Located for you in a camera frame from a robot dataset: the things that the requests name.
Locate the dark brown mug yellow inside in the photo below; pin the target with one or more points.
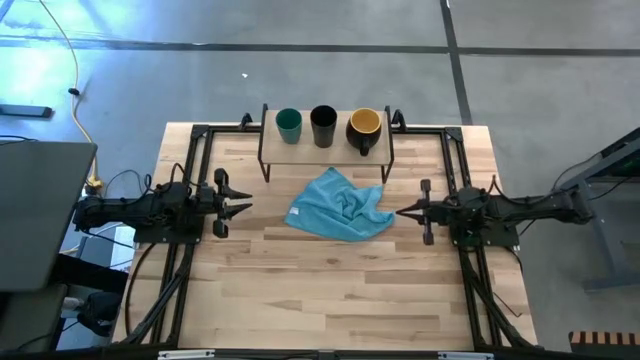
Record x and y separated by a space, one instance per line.
364 132

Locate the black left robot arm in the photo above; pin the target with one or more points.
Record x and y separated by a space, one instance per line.
140 207

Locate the black and wood striped object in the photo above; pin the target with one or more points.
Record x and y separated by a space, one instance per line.
605 342

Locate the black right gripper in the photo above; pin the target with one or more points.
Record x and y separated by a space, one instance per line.
450 210

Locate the green plastic cup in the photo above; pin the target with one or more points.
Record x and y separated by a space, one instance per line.
289 125

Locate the black plastic cup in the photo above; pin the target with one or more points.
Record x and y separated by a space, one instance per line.
323 127

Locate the grey metal stand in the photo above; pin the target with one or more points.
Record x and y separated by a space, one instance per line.
607 240

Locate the flat black bar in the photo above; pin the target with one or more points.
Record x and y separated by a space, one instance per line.
25 111

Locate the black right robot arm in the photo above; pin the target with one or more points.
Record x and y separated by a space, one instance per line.
535 210

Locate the yellow power plug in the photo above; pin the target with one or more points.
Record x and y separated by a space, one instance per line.
93 186

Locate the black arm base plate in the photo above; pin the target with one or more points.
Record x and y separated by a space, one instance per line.
150 236
500 239

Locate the thin black hex key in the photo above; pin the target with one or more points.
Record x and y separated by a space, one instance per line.
515 311

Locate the grey desk top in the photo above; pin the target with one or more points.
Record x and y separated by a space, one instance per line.
40 215

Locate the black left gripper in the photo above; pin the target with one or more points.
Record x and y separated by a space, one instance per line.
215 202

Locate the black aluminium table frame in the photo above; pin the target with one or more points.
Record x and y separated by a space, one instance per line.
200 131

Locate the blue microfibre cloth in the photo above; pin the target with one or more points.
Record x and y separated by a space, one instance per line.
340 210

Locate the black frame clamp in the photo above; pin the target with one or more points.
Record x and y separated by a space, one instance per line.
398 119
245 120

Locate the silver frame bracket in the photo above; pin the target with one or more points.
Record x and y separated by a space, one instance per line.
465 356
185 354

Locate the wooden shelf with black legs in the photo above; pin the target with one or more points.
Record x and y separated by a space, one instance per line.
300 155

